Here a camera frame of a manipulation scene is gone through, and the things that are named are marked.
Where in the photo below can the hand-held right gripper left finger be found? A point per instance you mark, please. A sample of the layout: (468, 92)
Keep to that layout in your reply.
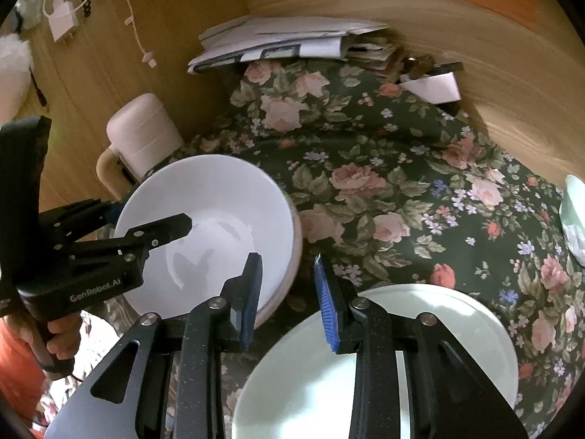
(252, 302)

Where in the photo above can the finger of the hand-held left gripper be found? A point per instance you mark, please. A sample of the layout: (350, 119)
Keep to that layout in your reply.
(77, 217)
(160, 231)

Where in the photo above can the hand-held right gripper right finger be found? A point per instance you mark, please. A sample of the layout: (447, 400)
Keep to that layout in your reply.
(327, 306)

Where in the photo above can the white bowl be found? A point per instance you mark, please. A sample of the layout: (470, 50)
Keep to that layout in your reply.
(219, 201)

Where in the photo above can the light green plate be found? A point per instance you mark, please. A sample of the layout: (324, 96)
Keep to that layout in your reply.
(292, 398)

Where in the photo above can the person's left forearm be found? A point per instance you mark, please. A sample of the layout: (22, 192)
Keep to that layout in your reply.
(18, 366)

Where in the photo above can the person's left hand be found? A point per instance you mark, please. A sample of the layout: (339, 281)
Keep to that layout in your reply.
(64, 338)

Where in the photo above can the cream chair backrest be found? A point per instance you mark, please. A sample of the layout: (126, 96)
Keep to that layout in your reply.
(146, 128)

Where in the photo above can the floral tablecloth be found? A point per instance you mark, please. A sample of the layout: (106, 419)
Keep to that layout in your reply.
(388, 183)

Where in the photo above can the white fluffy object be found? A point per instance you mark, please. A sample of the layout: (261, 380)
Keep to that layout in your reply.
(11, 73)

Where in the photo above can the white charger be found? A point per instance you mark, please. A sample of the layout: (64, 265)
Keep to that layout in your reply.
(61, 20)

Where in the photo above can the stack of papers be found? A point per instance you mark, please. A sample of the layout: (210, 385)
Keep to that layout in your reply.
(283, 36)

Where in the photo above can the white paper card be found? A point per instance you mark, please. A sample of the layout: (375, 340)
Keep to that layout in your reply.
(436, 87)

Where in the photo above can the brown small object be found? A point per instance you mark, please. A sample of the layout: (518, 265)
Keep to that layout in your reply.
(422, 65)

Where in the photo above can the white palette with holes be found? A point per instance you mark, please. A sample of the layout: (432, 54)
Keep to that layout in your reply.
(573, 219)

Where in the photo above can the black flat object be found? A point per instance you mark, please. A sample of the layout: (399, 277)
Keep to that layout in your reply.
(450, 66)

